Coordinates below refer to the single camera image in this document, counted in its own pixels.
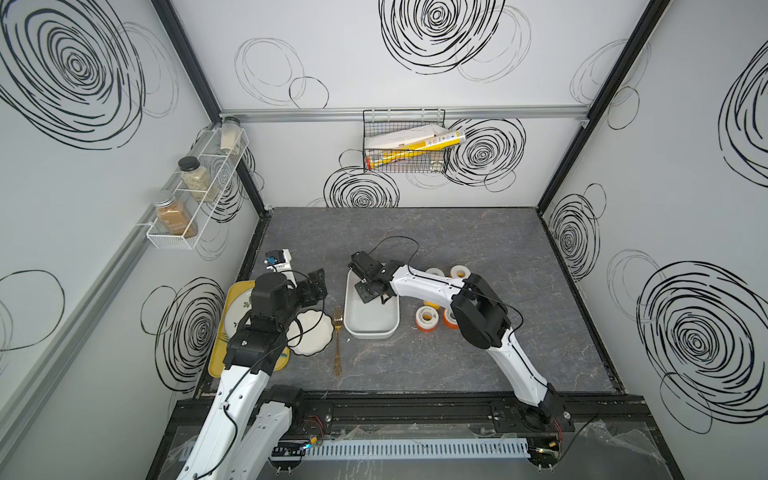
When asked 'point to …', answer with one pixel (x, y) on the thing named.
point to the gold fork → (338, 322)
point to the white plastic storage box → (372, 319)
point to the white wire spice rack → (220, 166)
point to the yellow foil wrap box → (388, 157)
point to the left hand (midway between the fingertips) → (308, 273)
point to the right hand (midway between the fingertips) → (367, 287)
